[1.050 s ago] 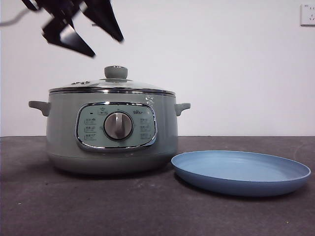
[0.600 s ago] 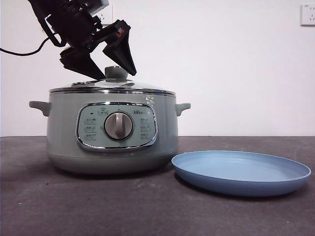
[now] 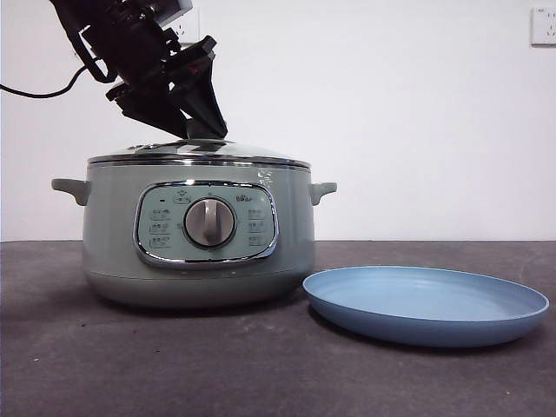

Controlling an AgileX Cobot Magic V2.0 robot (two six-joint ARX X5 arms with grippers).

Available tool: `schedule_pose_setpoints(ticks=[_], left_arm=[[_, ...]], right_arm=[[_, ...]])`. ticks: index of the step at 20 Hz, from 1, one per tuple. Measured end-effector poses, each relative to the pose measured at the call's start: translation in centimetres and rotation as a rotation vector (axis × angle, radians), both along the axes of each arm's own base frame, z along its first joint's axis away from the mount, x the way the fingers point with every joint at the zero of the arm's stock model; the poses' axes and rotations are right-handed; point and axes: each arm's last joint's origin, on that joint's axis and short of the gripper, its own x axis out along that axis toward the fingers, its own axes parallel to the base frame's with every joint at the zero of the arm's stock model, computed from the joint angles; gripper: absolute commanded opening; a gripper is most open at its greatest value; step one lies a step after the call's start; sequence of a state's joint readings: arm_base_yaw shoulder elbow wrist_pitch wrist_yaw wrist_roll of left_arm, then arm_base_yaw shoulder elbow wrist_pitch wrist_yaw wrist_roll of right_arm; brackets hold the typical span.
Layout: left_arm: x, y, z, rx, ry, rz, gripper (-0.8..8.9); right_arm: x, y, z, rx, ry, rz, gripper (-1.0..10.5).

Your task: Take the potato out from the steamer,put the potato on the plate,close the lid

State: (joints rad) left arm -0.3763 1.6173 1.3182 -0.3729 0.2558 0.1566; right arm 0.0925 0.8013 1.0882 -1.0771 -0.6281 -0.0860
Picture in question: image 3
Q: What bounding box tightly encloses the glass lid with green knob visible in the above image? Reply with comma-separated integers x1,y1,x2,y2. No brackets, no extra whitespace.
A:
86,121,312,169

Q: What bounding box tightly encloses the sage green electric steamer pot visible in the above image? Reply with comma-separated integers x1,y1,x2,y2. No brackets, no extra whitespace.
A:
50,161,338,310

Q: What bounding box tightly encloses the light blue round plate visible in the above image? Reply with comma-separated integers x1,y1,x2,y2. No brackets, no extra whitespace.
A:
301,265,551,348

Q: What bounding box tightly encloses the white wall socket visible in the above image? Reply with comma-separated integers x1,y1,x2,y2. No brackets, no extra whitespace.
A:
530,7,556,47
172,6,202,46

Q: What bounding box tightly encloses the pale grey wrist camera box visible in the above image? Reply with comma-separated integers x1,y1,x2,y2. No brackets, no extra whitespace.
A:
158,0,194,25

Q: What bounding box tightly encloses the black cable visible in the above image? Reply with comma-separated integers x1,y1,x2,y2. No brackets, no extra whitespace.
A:
0,17,112,99

